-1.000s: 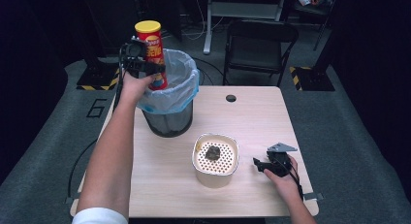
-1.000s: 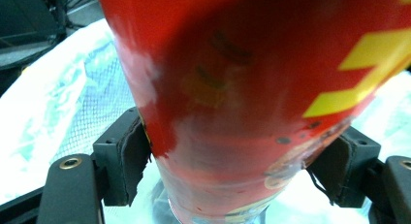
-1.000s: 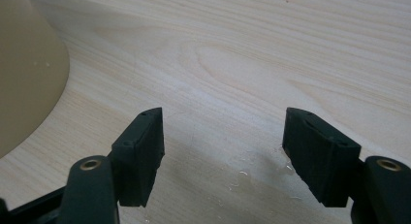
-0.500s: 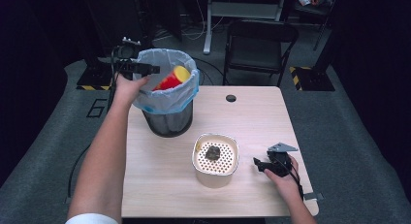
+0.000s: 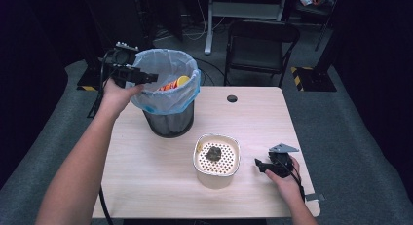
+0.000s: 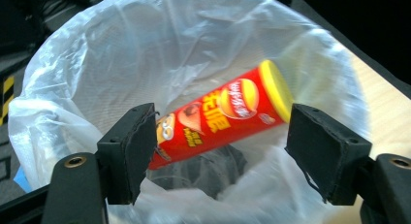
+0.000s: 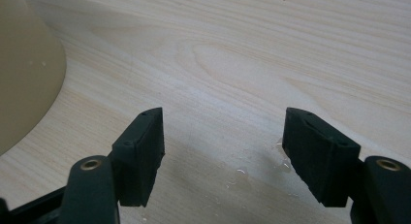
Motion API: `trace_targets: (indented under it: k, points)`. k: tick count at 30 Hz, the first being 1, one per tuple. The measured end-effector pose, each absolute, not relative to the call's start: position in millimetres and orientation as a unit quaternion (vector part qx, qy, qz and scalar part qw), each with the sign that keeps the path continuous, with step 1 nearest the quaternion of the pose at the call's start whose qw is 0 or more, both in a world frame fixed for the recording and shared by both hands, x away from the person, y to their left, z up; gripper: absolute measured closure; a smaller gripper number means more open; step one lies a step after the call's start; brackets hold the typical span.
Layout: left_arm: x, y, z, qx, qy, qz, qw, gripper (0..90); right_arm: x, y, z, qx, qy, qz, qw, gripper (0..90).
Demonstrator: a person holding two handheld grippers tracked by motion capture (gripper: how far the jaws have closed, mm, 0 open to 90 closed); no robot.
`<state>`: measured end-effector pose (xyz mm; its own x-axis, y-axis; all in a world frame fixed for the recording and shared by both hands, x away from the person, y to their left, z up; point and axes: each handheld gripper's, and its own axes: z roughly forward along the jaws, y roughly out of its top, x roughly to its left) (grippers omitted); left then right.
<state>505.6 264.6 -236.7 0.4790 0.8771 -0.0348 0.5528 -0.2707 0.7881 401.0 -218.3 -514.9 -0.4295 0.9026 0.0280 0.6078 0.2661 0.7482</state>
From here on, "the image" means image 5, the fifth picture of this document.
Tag black mesh trash bin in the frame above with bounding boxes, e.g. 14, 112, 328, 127
142, 100, 195, 139

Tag orange scraps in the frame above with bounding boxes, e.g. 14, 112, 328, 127
158, 79, 179, 92

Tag person's left hand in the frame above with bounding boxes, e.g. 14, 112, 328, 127
99, 78, 145, 117

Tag pale blue trash bag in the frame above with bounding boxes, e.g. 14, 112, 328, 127
130, 48, 202, 116

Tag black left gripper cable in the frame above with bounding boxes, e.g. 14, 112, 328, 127
87, 49, 115, 225

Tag black folding chair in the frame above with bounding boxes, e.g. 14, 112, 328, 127
223, 19, 301, 89

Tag person's right hand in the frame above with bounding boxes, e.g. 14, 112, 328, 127
265, 155, 304, 204

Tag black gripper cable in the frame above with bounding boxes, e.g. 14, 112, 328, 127
282, 158, 307, 203
87, 49, 115, 225

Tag white desk frame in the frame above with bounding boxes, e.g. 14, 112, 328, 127
204, 0, 289, 56

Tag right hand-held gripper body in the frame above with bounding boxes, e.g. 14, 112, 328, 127
266, 142, 300, 179

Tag white perforated strainer container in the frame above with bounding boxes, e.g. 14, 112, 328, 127
192, 132, 242, 190

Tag white floor cables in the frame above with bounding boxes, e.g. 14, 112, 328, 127
155, 0, 227, 42

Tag dark food residue lump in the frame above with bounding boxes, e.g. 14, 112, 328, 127
206, 146, 223, 163

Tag black base with hazard stripes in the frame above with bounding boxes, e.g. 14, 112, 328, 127
76, 60, 105, 93
290, 65, 338, 93

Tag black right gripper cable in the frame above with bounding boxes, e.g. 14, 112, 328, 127
282, 158, 307, 203

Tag yellow round lid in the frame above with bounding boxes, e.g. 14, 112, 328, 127
176, 75, 191, 88

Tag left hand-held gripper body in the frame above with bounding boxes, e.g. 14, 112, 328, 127
103, 41, 145, 89

